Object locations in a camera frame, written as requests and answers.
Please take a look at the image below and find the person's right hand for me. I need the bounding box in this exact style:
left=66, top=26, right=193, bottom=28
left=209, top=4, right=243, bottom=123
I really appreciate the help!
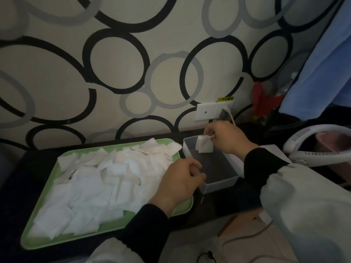
left=203, top=121, right=260, bottom=162

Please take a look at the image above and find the person's left hand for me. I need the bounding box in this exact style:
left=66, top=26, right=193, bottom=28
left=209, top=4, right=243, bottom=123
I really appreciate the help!
left=148, top=157, right=207, bottom=218

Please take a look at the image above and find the clear plastic box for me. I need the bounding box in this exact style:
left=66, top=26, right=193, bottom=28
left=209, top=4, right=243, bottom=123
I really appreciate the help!
left=182, top=135, right=239, bottom=195

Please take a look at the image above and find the pile of white cotton pads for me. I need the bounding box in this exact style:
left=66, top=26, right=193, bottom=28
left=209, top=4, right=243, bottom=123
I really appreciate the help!
left=29, top=138, right=183, bottom=240

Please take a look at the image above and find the green plastic tray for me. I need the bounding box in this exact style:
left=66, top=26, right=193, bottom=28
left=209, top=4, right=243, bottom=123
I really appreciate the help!
left=20, top=138, right=194, bottom=250

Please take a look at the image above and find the person's right forearm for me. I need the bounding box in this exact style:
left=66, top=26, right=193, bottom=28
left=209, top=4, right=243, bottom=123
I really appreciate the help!
left=243, top=147, right=351, bottom=263

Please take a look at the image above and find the person's left forearm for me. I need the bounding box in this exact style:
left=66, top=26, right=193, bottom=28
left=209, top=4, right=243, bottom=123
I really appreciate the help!
left=87, top=204, right=172, bottom=263

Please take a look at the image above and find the red decoration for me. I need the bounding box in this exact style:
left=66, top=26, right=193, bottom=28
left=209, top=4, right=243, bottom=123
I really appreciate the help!
left=251, top=82, right=284, bottom=123

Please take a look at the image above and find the white neck fan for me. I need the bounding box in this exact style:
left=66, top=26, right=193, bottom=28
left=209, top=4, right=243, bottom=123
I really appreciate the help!
left=283, top=124, right=351, bottom=167

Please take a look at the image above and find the orange flat piece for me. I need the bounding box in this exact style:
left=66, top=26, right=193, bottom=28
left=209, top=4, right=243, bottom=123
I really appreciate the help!
left=218, top=215, right=261, bottom=237

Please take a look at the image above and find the pink plastic basin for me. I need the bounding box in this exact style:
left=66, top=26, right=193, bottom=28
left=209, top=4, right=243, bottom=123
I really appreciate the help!
left=315, top=131, right=351, bottom=184

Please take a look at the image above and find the blue curtain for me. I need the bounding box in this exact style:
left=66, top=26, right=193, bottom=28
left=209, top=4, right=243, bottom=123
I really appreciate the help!
left=279, top=0, right=351, bottom=121

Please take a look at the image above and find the grey upholstered sofa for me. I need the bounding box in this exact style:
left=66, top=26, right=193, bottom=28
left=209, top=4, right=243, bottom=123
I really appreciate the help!
left=0, top=144, right=25, bottom=187

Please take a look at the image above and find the white charger cable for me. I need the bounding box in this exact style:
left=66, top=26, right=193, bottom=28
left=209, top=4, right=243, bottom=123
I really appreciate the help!
left=219, top=106, right=237, bottom=127

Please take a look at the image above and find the white wall socket plate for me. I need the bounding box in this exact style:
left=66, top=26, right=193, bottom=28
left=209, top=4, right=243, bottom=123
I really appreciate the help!
left=195, top=102, right=228, bottom=122

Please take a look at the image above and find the thin white cable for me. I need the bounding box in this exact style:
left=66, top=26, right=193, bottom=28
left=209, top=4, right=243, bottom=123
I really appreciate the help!
left=221, top=219, right=274, bottom=251

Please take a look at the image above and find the black hair tie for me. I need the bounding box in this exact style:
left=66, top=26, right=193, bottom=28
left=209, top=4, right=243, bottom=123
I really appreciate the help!
left=196, top=250, right=217, bottom=263

